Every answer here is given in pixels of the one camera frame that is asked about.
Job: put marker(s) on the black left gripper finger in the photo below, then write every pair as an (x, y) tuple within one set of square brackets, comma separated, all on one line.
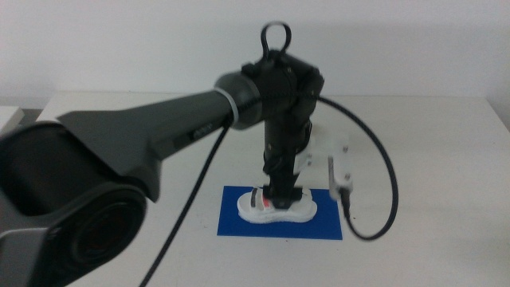
[(269, 193), (287, 199)]

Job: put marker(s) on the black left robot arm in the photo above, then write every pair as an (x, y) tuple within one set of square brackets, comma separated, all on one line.
[(119, 159)]

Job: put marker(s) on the blue rectangular mat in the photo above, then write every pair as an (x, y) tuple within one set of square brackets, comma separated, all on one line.
[(239, 215)]

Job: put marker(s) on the white side table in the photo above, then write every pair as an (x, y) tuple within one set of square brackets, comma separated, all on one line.
[(9, 116)]

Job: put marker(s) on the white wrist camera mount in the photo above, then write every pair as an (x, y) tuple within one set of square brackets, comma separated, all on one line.
[(322, 149)]

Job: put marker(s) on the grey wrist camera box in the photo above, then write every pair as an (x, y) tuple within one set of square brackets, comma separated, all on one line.
[(340, 179)]

